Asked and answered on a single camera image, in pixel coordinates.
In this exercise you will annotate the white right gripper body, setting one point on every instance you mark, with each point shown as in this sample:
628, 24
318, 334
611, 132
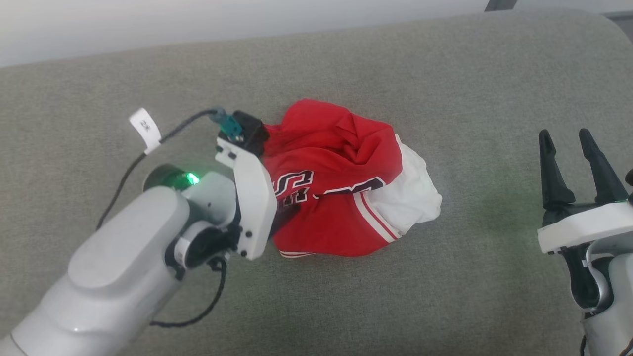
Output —
583, 226

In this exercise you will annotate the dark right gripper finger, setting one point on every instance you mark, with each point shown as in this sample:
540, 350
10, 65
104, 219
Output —
604, 180
554, 183

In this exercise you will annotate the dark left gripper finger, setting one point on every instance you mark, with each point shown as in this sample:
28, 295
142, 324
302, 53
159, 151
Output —
286, 215

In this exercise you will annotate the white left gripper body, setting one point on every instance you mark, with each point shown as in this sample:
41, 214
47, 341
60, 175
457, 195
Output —
257, 207

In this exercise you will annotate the red Bulls 23 jersey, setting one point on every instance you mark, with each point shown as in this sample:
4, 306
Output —
336, 198

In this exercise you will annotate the grey fabric sofa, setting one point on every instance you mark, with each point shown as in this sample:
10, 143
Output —
346, 306

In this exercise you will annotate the grey metal pole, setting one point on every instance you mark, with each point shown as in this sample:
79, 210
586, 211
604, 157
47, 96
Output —
500, 5

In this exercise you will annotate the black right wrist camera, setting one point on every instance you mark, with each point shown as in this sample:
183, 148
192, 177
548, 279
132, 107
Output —
629, 183

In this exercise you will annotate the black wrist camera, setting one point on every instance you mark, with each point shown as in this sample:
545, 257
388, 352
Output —
629, 183
252, 131

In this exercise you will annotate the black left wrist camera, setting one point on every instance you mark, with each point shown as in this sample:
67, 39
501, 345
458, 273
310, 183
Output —
252, 131

